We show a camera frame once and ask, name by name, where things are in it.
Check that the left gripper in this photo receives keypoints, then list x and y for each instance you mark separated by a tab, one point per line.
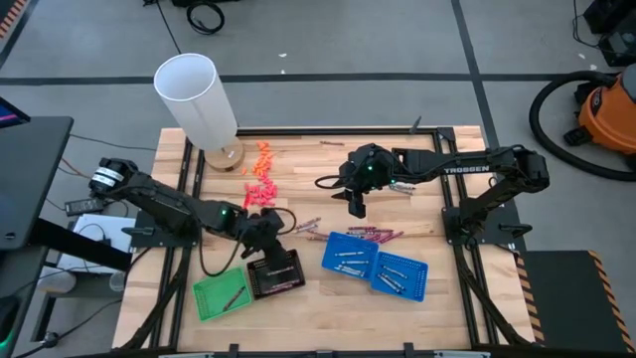
261	231

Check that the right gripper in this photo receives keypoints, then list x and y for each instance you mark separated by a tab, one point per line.
365	169

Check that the black plastic basket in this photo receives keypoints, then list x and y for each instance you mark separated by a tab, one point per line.
293	293

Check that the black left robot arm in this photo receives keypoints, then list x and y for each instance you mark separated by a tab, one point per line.
164	204

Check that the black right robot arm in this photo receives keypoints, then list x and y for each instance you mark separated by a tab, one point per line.
467	169

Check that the blue plastic basket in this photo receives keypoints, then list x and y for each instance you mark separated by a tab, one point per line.
412	288
330	258

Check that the pink foam earplug pile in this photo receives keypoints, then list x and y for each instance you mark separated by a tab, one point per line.
262	194

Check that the green plastic basket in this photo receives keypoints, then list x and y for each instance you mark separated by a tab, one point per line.
211	293

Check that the clear plastic cup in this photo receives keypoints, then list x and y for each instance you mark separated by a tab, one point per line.
117	281

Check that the white box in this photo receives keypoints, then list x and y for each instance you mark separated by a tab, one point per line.
111	229

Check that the white lamp with wooden base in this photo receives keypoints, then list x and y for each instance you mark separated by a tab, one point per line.
194	99

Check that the orange shop vacuum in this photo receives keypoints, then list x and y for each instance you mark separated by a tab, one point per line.
606	117
534	119

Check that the black power adapter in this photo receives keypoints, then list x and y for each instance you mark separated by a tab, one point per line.
84	205

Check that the white round container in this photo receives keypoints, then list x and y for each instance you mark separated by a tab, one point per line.
54	281

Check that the black mat with hazard stripes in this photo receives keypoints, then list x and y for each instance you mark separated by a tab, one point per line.
10	17
566	298

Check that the black floor plug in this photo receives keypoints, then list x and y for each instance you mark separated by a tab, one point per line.
49	339

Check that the black desk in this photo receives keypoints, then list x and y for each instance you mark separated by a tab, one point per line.
30	164

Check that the computer monitor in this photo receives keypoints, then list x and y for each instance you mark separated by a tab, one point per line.
7	114

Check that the black equipment case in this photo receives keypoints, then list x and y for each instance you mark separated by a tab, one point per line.
618	47

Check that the black aluminium table frame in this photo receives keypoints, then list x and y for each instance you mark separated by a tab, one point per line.
298	132

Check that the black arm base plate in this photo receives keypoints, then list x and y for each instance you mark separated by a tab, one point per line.
492	239
149	241

